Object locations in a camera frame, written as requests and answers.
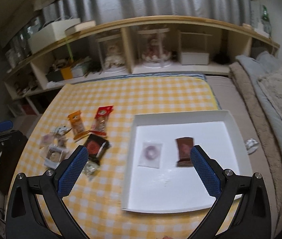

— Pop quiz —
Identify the red dressed doll in case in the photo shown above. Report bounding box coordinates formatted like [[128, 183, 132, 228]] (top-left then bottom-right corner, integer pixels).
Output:
[[137, 27, 172, 69]]

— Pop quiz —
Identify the silver grey snack packet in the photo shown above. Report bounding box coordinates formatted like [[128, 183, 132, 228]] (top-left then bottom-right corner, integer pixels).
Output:
[[53, 125, 71, 136]]

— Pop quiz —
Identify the tan fleece blanket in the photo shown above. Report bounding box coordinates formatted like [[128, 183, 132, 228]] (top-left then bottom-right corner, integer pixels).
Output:
[[230, 62, 282, 236]]

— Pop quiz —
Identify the dark red mooncake packet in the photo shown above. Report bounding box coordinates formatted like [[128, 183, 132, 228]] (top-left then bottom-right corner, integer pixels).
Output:
[[84, 134, 110, 165]]

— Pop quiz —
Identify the crumpled silver wrapper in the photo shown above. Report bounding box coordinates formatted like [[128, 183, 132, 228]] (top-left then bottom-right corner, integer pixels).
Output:
[[244, 138, 259, 155]]

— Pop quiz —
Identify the orange box in shelf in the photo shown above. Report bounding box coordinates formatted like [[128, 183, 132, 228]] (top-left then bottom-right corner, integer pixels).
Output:
[[60, 66, 73, 80]]

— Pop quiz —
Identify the green candy clear packet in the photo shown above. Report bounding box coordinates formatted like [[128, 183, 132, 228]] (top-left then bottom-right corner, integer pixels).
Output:
[[82, 160, 100, 181]]

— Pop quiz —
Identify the mooncake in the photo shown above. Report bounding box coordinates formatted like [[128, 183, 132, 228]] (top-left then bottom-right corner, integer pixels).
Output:
[[42, 145, 68, 169]]

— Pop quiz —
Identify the small white box in shelf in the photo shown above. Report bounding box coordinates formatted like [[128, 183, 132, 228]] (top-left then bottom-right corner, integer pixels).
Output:
[[180, 52, 209, 65]]

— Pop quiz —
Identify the green glass bottle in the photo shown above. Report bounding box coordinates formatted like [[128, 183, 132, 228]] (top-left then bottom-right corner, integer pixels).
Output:
[[261, 5, 272, 35]]

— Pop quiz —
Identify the cream dressed doll in case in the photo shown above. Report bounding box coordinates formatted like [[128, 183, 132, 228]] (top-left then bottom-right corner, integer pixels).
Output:
[[97, 34, 126, 73]]

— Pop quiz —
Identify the red snack stick packet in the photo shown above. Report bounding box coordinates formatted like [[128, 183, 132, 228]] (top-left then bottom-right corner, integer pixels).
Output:
[[89, 105, 113, 137]]

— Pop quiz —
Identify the grey blue blanket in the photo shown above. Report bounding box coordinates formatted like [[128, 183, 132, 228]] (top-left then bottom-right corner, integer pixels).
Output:
[[236, 51, 282, 151]]

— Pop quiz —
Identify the book on shelf top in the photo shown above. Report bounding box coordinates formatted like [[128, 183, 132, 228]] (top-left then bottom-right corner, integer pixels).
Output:
[[65, 21, 96, 36]]

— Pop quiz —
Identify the white storage box on shelf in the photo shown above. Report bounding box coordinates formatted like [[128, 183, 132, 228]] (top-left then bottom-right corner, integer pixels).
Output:
[[28, 18, 81, 54]]

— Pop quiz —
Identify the pink donut clear packet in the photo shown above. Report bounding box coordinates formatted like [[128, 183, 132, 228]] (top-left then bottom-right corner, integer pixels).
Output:
[[39, 133, 55, 148]]

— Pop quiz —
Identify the orange snack stick packet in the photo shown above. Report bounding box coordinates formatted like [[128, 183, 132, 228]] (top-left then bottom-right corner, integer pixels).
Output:
[[68, 110, 88, 142]]

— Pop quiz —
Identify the wooden headboard shelf unit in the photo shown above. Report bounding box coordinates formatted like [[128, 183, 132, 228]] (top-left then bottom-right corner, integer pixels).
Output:
[[3, 15, 280, 116]]

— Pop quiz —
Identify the yellow white checkered blanket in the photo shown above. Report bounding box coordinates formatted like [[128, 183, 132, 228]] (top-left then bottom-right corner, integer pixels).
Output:
[[15, 76, 218, 238]]

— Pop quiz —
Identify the purple donut clear packet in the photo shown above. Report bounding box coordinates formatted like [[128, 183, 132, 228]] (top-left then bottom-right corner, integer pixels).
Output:
[[138, 141, 162, 169]]

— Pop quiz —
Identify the white shallow cardboard box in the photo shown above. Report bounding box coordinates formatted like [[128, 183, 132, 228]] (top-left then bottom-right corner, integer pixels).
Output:
[[121, 110, 252, 214]]

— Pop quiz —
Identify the grey pleated curtain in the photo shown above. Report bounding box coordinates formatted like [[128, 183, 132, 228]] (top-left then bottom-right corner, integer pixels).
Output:
[[6, 0, 254, 53]]

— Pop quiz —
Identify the brown foil snack packet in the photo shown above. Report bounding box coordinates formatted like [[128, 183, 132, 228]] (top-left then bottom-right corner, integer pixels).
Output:
[[176, 137, 194, 167]]

